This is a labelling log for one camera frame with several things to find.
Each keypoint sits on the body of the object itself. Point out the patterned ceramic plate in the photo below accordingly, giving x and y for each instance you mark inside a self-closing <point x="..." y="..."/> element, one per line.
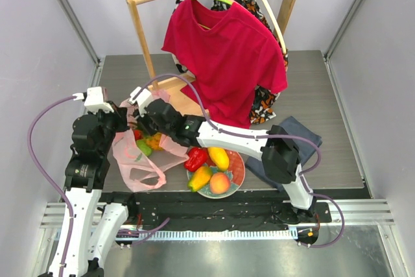
<point x="235" y="172"/>

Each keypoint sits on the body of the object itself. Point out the orange pineapple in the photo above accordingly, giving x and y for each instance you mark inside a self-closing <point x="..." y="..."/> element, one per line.
<point x="154" y="141"/>

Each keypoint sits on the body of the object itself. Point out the red apple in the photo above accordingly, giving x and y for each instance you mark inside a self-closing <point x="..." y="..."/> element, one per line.
<point x="137" y="134"/>

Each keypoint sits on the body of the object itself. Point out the green custard apple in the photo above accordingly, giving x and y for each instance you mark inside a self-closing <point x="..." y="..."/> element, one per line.
<point x="144" y="147"/>

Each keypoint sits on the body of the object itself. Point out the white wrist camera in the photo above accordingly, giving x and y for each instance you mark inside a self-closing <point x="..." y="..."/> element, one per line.
<point x="94" y="99"/>
<point x="141" y="97"/>

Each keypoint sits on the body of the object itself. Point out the pink plastic bag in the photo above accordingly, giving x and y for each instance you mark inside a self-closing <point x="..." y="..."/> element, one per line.
<point x="143" y="160"/>

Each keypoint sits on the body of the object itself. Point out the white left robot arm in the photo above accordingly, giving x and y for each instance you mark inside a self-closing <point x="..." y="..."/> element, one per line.
<point x="82" y="249"/>

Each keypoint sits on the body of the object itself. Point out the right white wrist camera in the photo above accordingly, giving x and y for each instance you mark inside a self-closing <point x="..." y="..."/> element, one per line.
<point x="141" y="97"/>

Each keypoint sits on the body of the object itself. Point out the orange peach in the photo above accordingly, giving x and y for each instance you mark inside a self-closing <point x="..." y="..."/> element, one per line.
<point x="219" y="183"/>

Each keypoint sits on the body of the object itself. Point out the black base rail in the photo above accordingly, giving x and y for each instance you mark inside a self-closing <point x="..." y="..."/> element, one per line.
<point x="243" y="211"/>

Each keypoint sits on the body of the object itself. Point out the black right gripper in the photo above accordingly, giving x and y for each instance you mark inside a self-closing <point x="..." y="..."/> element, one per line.
<point x="142" y="124"/>

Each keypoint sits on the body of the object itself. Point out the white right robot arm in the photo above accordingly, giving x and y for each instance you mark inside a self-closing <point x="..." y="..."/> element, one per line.
<point x="276" y="149"/>

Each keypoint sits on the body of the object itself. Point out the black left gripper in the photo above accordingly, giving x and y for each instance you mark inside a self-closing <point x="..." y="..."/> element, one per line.
<point x="120" y="115"/>

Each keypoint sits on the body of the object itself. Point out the red bell pepper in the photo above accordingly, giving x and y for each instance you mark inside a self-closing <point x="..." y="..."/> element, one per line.
<point x="197" y="157"/>

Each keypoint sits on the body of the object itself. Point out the cream wooden hanger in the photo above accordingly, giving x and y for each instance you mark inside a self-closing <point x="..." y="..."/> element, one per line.
<point x="276" y="26"/>

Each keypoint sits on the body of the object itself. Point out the red t-shirt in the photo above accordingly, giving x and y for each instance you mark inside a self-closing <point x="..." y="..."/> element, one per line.
<point x="227" y="63"/>

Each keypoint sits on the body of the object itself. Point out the white cable duct strip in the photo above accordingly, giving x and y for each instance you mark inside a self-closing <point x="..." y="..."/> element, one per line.
<point x="235" y="235"/>

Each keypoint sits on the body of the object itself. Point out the yellow green mango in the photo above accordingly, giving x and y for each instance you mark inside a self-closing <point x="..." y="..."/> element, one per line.
<point x="200" y="178"/>

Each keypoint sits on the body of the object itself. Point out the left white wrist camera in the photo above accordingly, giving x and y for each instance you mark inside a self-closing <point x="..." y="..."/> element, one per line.
<point x="94" y="99"/>

